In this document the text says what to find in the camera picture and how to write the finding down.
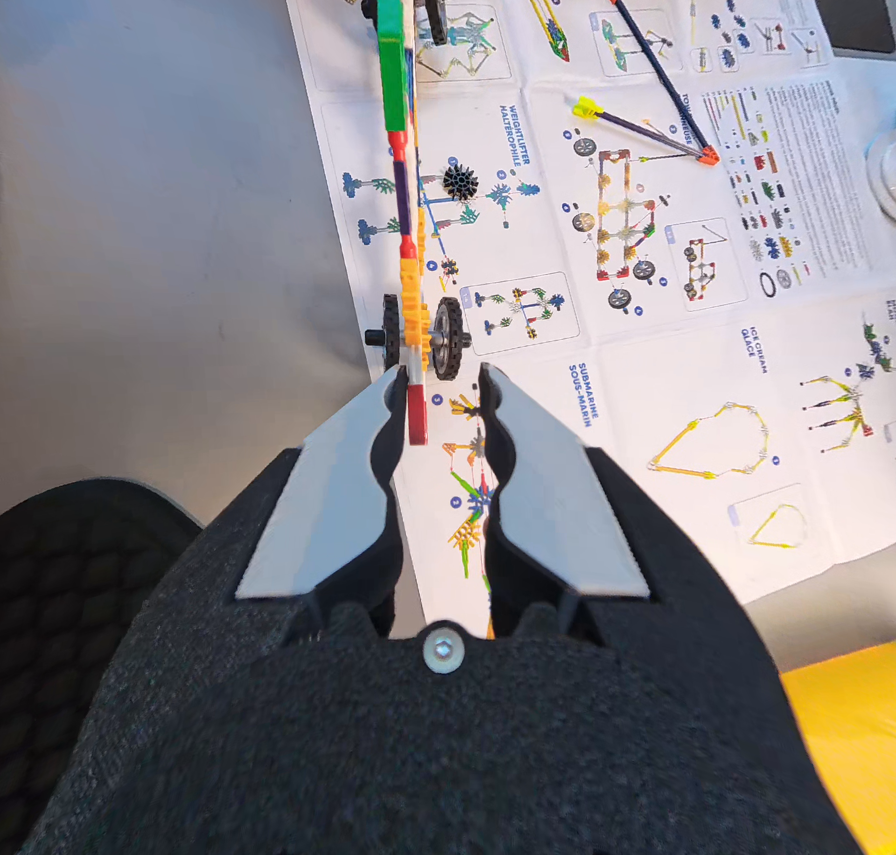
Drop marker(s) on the white stand base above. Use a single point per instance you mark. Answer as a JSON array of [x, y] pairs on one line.
[[885, 183]]

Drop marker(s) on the blue rods with orange connector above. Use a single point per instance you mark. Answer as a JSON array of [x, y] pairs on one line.
[[707, 155]]

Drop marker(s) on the colourful rod and connector model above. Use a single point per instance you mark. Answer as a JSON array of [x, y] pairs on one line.
[[394, 57]]

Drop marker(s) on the black snowflake connector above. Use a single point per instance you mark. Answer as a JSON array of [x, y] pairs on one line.
[[461, 180]]

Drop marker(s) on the grey desk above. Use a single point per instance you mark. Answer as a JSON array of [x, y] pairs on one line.
[[168, 211]]

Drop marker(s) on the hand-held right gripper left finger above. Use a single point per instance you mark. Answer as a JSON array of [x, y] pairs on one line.
[[315, 519]]

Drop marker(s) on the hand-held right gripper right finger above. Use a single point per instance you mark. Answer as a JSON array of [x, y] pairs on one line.
[[574, 519]]

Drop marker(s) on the yellow plastic bin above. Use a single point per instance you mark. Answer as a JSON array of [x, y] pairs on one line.
[[854, 757]]

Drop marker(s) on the white instruction sheet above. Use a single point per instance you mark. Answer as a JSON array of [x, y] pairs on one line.
[[630, 379]]

